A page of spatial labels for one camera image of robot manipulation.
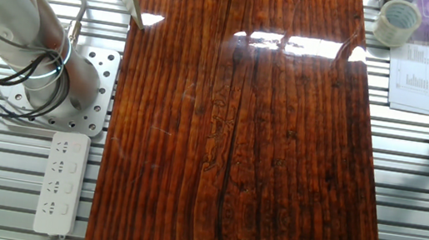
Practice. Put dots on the glossy brown wooden board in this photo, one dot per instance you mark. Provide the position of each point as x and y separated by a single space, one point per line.
190 175

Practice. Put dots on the white power strip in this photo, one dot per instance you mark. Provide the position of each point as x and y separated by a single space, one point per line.
62 183

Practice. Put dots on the translucent tape roll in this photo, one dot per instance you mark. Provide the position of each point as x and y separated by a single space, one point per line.
382 30

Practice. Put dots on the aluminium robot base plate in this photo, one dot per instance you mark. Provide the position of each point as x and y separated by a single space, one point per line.
106 65

